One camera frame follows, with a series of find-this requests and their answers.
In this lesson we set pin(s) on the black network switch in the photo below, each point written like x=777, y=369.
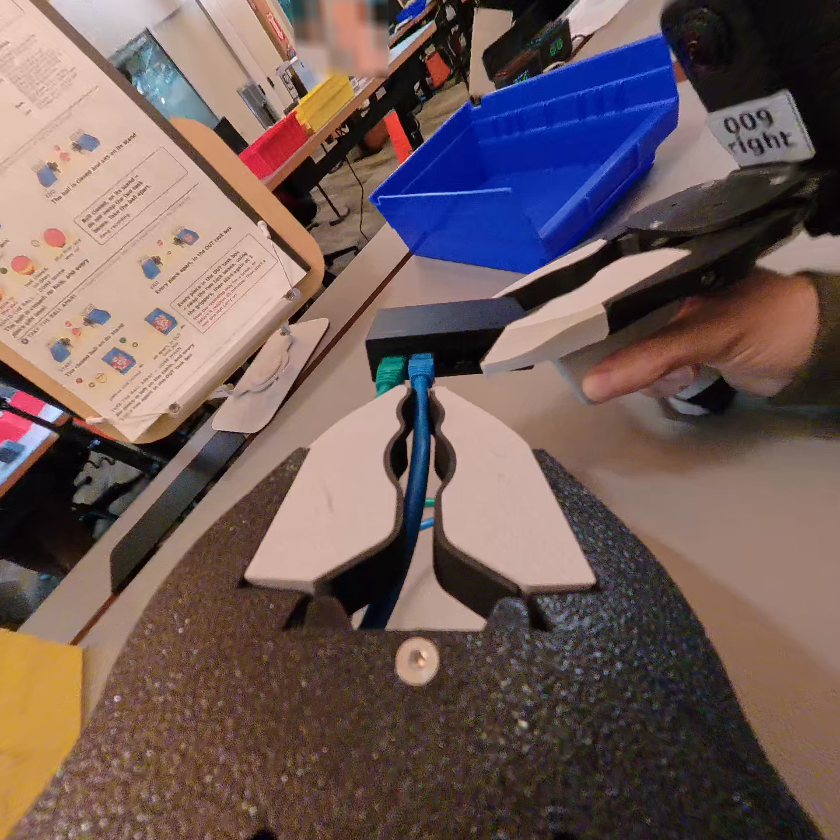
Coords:
x=433, y=325

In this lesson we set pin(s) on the person's right forearm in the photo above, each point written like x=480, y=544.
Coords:
x=827, y=348

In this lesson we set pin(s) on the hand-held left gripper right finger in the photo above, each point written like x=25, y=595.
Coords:
x=512, y=512

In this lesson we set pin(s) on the orange cone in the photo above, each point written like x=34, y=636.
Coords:
x=397, y=138

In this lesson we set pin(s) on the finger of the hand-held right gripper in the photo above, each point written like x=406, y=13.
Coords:
x=561, y=270
x=558, y=334

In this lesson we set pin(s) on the instruction sheet on stand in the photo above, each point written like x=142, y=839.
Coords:
x=259, y=190

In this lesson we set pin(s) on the blue plastic bin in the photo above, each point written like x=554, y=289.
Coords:
x=525, y=170

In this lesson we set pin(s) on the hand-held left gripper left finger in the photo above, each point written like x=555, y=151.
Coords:
x=328, y=512

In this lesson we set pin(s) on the small yellow plastic bin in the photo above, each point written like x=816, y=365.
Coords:
x=328, y=98

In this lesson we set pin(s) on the black device with green display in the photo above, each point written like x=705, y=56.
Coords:
x=525, y=56

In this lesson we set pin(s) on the large yellow plastic bin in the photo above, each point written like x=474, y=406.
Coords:
x=33, y=709

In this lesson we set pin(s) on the person's right hand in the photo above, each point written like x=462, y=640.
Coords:
x=741, y=334

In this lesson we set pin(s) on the white folding stand base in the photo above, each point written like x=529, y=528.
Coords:
x=295, y=354

